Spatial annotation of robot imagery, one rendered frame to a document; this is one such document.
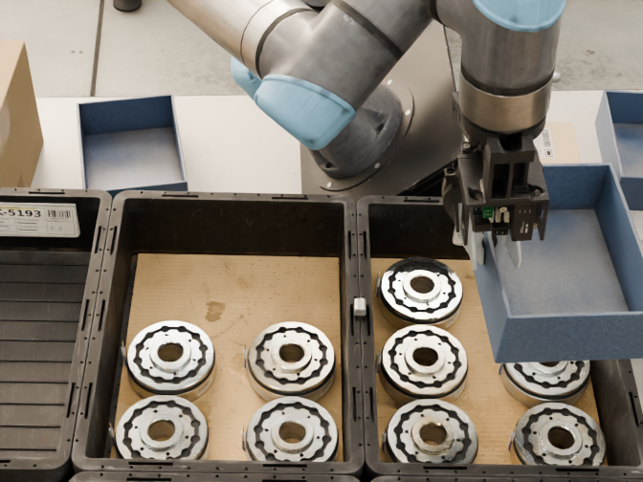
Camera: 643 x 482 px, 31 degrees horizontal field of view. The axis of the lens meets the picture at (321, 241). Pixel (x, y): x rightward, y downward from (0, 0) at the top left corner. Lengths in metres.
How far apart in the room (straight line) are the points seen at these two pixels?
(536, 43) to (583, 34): 2.44
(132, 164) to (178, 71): 1.30
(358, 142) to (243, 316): 0.31
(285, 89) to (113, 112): 0.93
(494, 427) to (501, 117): 0.52
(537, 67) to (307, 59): 0.18
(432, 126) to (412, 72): 0.13
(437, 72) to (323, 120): 0.72
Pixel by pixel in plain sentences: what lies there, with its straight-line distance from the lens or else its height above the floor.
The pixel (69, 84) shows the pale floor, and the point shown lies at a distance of 3.08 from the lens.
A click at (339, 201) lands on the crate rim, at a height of 0.93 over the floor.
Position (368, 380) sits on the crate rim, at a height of 0.93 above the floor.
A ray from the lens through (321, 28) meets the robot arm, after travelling 0.94.
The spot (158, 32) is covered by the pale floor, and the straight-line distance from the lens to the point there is 3.22.
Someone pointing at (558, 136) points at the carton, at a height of 0.78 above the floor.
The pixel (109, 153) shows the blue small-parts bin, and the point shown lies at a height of 0.70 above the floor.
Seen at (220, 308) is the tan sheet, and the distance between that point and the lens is 1.44.
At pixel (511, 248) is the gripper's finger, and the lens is 1.09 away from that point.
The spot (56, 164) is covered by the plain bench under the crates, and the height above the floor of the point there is 0.70.
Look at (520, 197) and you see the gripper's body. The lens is 0.98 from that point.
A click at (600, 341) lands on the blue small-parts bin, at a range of 1.12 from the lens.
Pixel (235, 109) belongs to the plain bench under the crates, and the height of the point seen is 0.70.
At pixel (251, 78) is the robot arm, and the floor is 0.98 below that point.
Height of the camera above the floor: 1.95
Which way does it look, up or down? 47 degrees down
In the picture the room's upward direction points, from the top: 3 degrees clockwise
